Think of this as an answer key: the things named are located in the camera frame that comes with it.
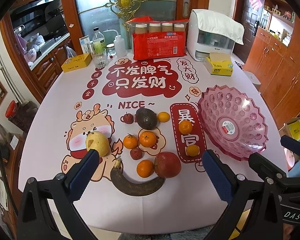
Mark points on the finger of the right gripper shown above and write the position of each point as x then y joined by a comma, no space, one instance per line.
265,168
290,144

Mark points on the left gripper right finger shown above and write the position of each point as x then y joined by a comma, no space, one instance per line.
220,174

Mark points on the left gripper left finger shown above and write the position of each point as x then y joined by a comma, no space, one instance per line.
80,174

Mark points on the yellow pear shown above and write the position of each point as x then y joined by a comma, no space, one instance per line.
99,142

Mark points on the small orange label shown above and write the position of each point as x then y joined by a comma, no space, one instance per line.
192,150

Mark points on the dark overripe banana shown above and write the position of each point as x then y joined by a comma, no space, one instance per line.
133,189

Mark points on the red apple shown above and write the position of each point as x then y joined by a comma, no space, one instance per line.
167,165

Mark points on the red lychee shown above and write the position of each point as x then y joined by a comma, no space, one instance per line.
127,118
136,153

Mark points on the mandarin orange with stem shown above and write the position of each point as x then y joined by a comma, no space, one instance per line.
130,141

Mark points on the small orange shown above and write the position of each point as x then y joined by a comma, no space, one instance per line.
163,117

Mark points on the dark avocado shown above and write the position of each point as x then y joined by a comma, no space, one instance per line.
146,118

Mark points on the cardboard box on floor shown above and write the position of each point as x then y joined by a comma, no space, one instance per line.
291,129

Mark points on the pink plastic fruit bowl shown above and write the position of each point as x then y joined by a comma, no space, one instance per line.
232,121

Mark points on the white round stool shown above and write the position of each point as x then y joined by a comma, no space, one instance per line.
254,80

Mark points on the printed pink tablecloth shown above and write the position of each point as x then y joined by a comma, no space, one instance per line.
88,100

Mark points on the yellow tissue box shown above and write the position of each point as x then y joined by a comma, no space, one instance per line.
219,64

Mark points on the yellow flat box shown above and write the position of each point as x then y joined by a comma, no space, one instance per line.
76,62

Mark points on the drinking glass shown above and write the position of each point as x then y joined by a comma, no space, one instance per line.
100,60

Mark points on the small glass jar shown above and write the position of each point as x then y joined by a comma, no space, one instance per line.
111,50

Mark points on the white squeeze bottle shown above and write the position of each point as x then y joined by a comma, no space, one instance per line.
119,44

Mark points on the clear plastic bottle green label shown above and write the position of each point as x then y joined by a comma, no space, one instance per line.
98,41

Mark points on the white countertop appliance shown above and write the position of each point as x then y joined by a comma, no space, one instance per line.
201,43

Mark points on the white cloth on appliance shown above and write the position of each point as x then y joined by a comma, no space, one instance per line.
217,23

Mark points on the red paper cup package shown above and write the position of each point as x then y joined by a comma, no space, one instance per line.
157,39

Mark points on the wooden cabinet wall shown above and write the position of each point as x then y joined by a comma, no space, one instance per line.
275,60

